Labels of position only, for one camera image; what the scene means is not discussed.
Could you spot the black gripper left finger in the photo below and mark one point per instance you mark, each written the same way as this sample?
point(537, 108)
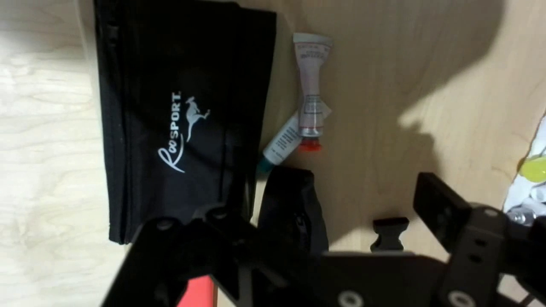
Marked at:
point(172, 244)

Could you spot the white tube green print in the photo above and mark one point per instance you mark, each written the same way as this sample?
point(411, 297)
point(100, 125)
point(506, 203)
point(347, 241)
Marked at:
point(283, 145)

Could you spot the black fabric case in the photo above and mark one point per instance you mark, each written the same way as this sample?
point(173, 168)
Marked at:
point(172, 69)

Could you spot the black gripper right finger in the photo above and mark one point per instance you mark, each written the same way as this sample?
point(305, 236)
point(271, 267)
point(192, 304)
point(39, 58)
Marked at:
point(479, 239)

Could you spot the white tube red cap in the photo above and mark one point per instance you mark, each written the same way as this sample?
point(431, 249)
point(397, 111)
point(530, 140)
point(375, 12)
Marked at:
point(312, 86)

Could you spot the red plastic piece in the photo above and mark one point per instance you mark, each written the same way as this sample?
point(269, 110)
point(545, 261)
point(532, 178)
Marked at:
point(199, 292)

